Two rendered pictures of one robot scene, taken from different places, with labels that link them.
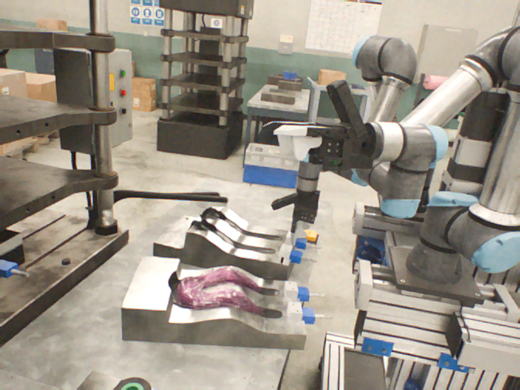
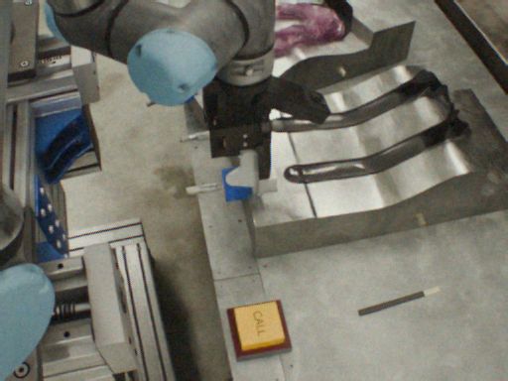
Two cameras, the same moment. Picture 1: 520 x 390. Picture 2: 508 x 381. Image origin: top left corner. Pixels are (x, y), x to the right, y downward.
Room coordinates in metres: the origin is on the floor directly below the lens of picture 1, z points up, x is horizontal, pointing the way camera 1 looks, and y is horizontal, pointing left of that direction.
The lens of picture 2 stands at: (1.87, -0.34, 1.52)
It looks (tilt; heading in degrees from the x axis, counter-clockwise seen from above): 51 degrees down; 157
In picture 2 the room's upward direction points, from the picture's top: straight up
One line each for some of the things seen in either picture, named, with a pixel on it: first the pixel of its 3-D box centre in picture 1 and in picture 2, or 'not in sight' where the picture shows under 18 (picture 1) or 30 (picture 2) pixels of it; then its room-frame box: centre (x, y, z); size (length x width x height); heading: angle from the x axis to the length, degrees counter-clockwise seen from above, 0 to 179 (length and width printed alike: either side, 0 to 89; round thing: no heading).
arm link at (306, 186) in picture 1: (307, 183); (243, 58); (1.39, -0.15, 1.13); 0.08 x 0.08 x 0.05
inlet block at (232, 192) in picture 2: (303, 244); (229, 185); (1.38, -0.17, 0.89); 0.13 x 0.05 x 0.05; 78
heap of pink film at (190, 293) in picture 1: (220, 287); (286, 22); (1.03, 0.09, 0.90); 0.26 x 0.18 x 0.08; 95
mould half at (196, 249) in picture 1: (230, 239); (384, 147); (1.40, 0.11, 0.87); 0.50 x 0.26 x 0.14; 78
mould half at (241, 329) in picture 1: (217, 300); (285, 36); (1.03, 0.10, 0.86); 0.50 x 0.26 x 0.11; 95
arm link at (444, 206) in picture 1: (450, 217); not in sight; (1.03, -0.50, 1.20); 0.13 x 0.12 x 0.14; 18
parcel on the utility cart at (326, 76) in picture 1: (331, 80); not in sight; (7.23, -0.91, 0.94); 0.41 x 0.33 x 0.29; 93
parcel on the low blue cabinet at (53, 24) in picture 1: (52, 27); not in sight; (7.67, 4.01, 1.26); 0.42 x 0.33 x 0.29; 86
